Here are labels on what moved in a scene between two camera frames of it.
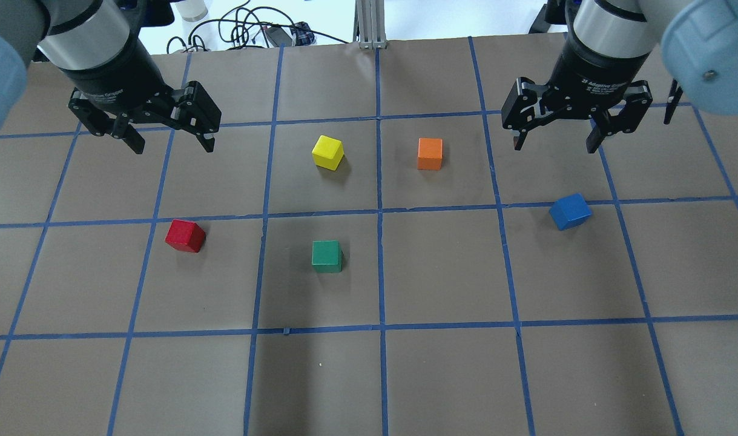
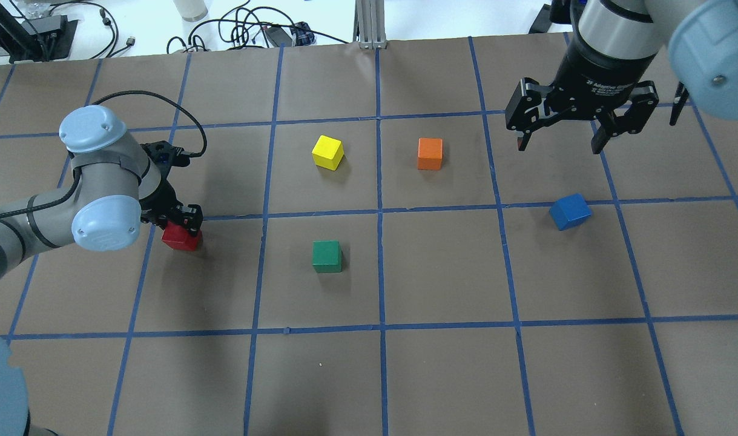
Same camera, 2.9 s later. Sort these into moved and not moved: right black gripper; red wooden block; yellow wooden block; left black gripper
Moved: left black gripper
Not moved: yellow wooden block; red wooden block; right black gripper
